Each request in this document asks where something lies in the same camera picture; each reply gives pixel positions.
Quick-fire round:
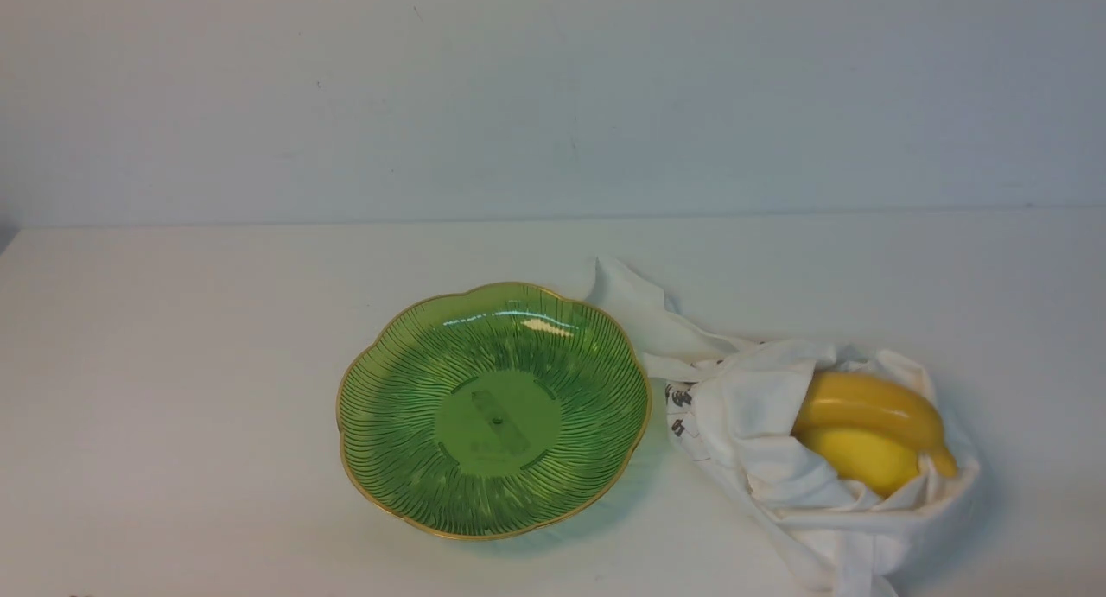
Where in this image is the yellow banana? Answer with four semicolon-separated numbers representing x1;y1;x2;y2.
791;370;957;479

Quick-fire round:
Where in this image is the white cloth bag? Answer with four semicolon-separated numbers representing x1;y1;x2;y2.
586;256;982;596

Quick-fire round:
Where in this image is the green ribbed glass plate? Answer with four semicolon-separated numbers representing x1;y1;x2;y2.
335;282;653;542

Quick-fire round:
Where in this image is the yellow lemon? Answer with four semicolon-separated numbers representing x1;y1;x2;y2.
795;427;920;498

